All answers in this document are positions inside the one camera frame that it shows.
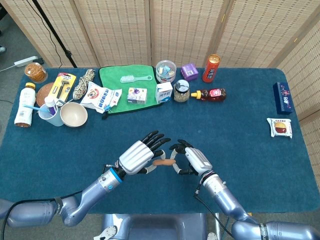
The white blue milk carton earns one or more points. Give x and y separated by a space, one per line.
163 93

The honey bottle with yellow cap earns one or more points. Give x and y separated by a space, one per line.
215 94

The glass jar with black lid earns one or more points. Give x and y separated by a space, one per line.
181 95

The beige bowl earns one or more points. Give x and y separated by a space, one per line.
73 116

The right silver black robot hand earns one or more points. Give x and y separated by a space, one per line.
200 161

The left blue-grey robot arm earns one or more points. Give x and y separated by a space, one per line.
95 190

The dark blue long box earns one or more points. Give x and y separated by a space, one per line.
283 98

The blue toothbrush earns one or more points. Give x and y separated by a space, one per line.
32 107

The tan sausage-shaped toy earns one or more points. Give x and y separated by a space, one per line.
163 162

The orange soda can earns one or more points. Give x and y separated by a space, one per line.
210 71

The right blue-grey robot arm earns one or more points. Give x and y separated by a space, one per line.
225 197

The mint green brush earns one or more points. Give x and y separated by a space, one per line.
127 79

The white drink bottle yellow cap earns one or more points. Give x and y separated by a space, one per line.
25 105

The black tripod stand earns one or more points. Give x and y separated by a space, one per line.
53 32

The yellow razor package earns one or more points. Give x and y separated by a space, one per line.
61 86

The blue binder clip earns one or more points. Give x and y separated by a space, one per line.
107 108

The clear plastic tub with items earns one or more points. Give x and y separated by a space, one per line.
165 71

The purple white toothpaste tube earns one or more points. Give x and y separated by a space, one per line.
51 105

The small purple white box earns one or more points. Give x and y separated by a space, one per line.
137 96

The light blue cup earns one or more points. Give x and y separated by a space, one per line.
53 120

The white power strip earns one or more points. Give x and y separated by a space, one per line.
25 61

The white bag with blue text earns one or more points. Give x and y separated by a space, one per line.
100 96

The round woven coaster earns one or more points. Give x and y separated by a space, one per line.
43 93

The bamboo folding screen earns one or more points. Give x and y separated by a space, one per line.
120 30

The blue table cloth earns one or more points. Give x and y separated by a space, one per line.
150 120

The white table leg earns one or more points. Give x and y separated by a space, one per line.
217 225

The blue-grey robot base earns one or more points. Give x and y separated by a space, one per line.
155 227

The clear jar of orange snack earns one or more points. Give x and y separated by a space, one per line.
35 72

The white snack packet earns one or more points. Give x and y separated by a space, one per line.
280 127

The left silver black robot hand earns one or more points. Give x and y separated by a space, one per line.
135 157

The green towel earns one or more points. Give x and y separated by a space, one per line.
112 75

